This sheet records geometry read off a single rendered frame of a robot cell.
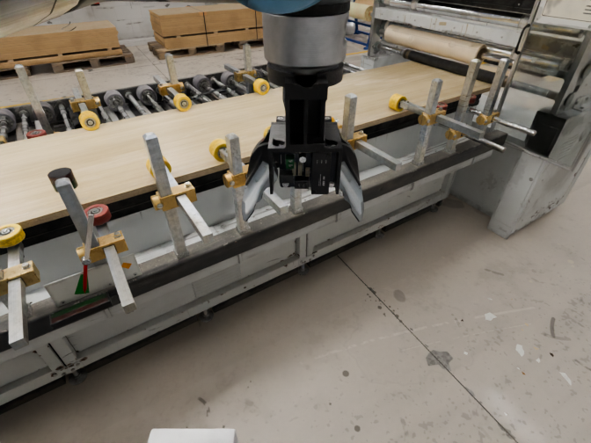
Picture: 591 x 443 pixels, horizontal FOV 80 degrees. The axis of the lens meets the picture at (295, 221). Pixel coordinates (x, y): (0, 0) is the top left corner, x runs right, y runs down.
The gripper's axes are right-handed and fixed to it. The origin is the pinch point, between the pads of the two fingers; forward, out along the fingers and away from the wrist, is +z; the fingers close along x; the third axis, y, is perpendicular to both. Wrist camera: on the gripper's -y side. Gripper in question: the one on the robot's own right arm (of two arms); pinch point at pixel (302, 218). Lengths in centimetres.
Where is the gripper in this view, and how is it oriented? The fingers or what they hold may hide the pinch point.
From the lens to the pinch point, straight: 47.2
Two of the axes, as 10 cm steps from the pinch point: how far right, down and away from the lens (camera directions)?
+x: 10.0, 0.0, 0.0
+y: 0.0, 6.2, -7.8
